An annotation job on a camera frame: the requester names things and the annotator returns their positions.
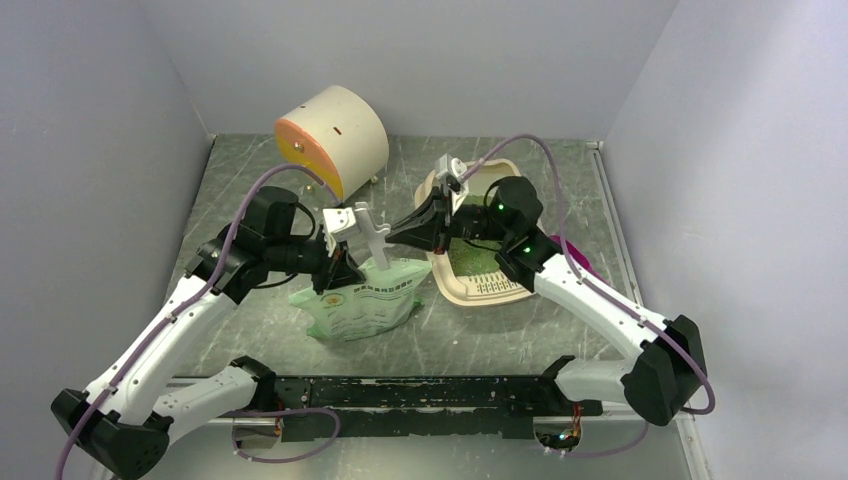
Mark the magenta litter scoop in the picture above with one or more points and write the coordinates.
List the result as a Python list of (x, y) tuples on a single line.
[(582, 260)]

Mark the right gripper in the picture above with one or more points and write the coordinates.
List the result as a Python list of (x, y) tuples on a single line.
[(423, 231)]

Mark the beige litter box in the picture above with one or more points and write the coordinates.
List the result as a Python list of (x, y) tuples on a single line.
[(491, 289)]

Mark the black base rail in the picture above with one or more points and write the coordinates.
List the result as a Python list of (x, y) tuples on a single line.
[(503, 405)]

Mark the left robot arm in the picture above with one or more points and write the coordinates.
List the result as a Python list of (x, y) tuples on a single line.
[(125, 419)]

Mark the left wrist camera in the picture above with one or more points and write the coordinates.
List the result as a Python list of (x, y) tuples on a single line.
[(340, 224)]

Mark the green cat litter bag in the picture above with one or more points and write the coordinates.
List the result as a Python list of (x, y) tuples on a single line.
[(384, 301)]

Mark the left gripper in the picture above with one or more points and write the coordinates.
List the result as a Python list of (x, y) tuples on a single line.
[(335, 269)]

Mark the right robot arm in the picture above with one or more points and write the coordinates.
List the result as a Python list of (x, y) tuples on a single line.
[(663, 363)]

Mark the green litter pellets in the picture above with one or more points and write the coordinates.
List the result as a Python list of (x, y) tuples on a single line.
[(468, 259)]

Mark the round beige drawer cabinet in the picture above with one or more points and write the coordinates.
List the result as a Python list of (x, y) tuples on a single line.
[(336, 135)]

